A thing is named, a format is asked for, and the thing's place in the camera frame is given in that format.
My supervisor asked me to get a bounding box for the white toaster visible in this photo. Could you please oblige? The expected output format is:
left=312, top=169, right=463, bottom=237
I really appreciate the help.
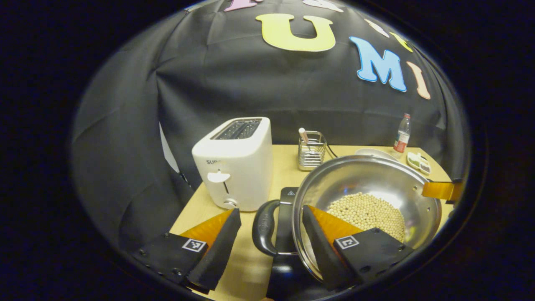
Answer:
left=192, top=117, right=273, bottom=212

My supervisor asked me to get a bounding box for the steel pot with black handle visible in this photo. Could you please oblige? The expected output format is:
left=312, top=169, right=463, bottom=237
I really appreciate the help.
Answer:
left=252, top=155, right=443, bottom=281

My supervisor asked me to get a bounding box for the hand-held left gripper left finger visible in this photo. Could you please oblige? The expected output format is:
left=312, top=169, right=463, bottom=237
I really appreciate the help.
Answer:
left=134, top=208, right=242, bottom=293

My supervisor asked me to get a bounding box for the white divided seasoning dish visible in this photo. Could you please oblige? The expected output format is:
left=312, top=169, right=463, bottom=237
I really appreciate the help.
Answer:
left=407, top=151, right=432, bottom=175

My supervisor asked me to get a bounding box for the clear plastic water bottle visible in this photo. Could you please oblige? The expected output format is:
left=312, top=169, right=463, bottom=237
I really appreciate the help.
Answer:
left=393, top=113, right=411, bottom=153

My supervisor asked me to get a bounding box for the white round plate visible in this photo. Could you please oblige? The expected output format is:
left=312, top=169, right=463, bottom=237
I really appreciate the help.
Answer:
left=354, top=148, right=397, bottom=161

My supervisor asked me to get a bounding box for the pile of soybeans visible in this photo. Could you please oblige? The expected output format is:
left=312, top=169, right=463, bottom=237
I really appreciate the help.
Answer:
left=326, top=192, right=406, bottom=242

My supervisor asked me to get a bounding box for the black induction cooktop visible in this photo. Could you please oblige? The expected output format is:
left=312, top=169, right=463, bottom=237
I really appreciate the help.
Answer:
left=266, top=187, right=335, bottom=301

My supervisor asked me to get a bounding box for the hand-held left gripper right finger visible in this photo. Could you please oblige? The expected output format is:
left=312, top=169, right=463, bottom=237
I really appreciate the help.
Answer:
left=302, top=205, right=414, bottom=291

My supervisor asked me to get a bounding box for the wire mesh utensil holder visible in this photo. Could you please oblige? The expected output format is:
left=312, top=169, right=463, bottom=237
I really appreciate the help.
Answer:
left=298, top=131, right=328, bottom=171

